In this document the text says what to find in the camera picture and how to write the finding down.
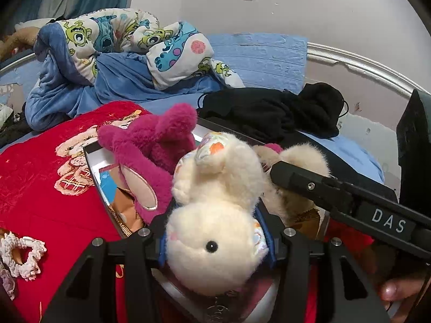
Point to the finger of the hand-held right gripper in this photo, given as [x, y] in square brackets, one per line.
[303, 183]

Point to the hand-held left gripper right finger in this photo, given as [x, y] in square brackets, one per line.
[269, 242]

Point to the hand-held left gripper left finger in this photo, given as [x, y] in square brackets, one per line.
[162, 247]

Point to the tan plush toy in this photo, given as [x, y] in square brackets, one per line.
[303, 161]

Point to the white plush rabbit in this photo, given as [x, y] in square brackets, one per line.
[208, 208]

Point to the silver metal tray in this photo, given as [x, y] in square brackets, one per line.
[97, 168]

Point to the magenta plush bear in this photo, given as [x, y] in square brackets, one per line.
[148, 141]

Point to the person's right hand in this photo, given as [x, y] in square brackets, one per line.
[400, 287]

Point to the blue bed sheet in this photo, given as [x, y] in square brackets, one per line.
[350, 148]

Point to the black clothing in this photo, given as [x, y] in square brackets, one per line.
[269, 111]

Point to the white crochet scrunchie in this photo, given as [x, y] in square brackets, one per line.
[30, 242]

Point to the red printed blanket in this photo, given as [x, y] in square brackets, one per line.
[33, 191]

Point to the dark cloth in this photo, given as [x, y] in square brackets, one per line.
[13, 128]

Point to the cartoon monster printed quilt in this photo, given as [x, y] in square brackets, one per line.
[134, 33]

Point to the brown plush toy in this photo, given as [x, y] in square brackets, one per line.
[23, 37]

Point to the white bed frame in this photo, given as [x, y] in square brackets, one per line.
[370, 70]

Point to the blue brick wall panel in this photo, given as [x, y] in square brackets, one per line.
[262, 60]

